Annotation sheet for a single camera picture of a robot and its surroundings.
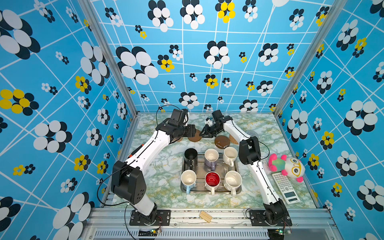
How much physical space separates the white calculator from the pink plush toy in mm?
21

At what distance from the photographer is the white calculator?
31.5 inches

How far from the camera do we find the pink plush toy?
841mm
